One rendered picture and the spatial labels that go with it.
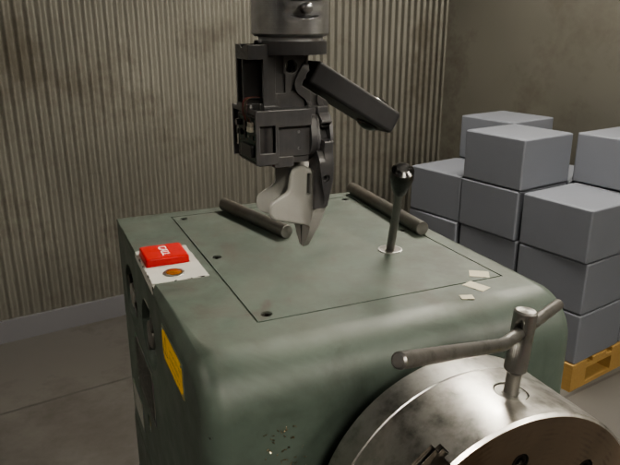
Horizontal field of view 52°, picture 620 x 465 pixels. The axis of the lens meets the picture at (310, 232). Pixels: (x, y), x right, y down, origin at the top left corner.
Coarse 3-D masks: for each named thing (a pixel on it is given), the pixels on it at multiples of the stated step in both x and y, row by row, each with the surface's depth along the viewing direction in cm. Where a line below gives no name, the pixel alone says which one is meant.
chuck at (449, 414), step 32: (448, 384) 64; (480, 384) 64; (544, 384) 69; (416, 416) 62; (448, 416) 60; (480, 416) 59; (512, 416) 58; (544, 416) 59; (576, 416) 61; (384, 448) 61; (416, 448) 59; (448, 448) 57; (480, 448) 56; (512, 448) 58; (544, 448) 60; (576, 448) 62; (608, 448) 64
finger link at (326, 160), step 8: (320, 128) 64; (320, 144) 63; (328, 144) 63; (320, 152) 63; (328, 152) 63; (312, 160) 64; (320, 160) 63; (328, 160) 63; (312, 168) 64; (320, 168) 63; (328, 168) 63; (320, 176) 63; (328, 176) 64; (320, 184) 64; (328, 184) 64; (320, 192) 65; (328, 192) 65; (320, 200) 65; (312, 208) 66; (320, 208) 66
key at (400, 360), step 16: (560, 304) 67; (544, 320) 64; (512, 336) 58; (400, 352) 42; (416, 352) 43; (432, 352) 45; (448, 352) 47; (464, 352) 49; (480, 352) 52; (496, 352) 55; (400, 368) 42
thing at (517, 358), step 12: (516, 312) 60; (528, 312) 60; (516, 324) 60; (528, 324) 59; (528, 336) 60; (516, 348) 60; (528, 348) 60; (516, 360) 60; (528, 360) 61; (516, 372) 61; (516, 384) 62; (516, 396) 62
